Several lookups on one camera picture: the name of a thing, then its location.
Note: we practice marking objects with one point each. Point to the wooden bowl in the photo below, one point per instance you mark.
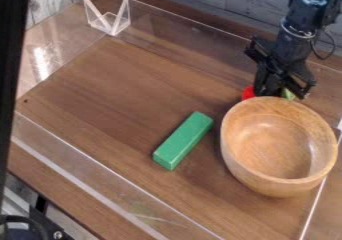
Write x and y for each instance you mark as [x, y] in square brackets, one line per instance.
[278, 146]

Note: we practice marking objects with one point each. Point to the clear acrylic enclosure wall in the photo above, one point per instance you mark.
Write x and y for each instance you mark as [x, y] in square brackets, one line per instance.
[102, 97]

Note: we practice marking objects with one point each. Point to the black clamp with cable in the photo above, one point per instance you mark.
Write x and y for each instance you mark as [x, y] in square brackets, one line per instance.
[28, 224]

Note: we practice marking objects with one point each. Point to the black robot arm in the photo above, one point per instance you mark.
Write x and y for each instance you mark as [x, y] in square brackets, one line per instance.
[281, 58]

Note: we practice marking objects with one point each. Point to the green rectangular block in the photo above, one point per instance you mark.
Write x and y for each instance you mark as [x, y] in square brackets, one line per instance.
[183, 139]

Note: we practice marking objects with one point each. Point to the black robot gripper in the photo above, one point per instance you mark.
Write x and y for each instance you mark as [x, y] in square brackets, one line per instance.
[285, 75]

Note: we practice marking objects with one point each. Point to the clear acrylic corner bracket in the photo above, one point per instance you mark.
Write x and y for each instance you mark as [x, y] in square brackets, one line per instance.
[111, 23]

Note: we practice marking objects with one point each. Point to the red plush toy green leaf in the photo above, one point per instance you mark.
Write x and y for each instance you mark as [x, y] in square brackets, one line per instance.
[285, 93]

